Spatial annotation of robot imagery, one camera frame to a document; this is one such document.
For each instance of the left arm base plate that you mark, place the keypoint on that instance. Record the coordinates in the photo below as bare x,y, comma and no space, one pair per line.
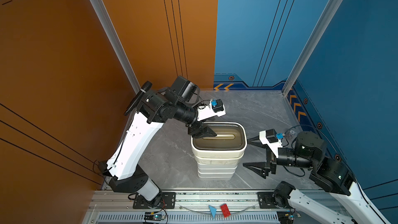
165,200

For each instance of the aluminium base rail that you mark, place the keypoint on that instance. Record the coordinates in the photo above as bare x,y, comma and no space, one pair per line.
191,207

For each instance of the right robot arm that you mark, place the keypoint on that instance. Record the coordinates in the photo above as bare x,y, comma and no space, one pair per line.
330,174

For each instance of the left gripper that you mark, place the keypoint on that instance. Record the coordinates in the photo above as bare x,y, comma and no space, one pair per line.
197,130

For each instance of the grey lid tissue box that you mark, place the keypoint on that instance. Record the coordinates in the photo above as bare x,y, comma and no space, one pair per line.
222,172
216,166
215,175

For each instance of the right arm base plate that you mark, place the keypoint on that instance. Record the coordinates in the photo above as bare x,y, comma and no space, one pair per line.
266,200

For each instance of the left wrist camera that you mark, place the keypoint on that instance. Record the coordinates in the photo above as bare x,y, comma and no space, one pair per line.
212,109

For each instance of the black microphone on stand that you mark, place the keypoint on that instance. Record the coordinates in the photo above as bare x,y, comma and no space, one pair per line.
135,101

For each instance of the right circuit board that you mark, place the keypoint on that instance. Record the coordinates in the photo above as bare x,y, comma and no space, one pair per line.
285,217

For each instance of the red block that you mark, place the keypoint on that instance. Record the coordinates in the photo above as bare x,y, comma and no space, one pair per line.
225,210

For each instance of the small clear bottle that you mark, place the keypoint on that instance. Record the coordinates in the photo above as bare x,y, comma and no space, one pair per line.
289,135

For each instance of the cream tissue box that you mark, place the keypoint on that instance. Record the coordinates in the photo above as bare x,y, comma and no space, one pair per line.
230,142

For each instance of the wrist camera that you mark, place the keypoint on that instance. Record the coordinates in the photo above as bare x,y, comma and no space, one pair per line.
272,140
212,109

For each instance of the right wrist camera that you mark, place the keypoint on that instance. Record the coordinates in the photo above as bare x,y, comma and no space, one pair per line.
272,140

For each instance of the blue triangle piece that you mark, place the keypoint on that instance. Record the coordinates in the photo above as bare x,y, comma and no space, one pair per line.
213,211

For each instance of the left circuit board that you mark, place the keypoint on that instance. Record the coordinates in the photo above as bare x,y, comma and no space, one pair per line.
155,217

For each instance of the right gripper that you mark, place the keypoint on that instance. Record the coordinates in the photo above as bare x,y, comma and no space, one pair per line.
272,165

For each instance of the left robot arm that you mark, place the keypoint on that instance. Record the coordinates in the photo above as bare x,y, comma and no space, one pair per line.
152,109

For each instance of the cream tissue box angled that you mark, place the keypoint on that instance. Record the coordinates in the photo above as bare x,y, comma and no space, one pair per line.
218,161

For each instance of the bamboo lid tissue box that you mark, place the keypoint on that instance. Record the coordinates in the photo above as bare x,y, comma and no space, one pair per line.
215,178

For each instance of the circuit board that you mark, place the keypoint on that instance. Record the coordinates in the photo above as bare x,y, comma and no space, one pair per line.
285,217
155,217

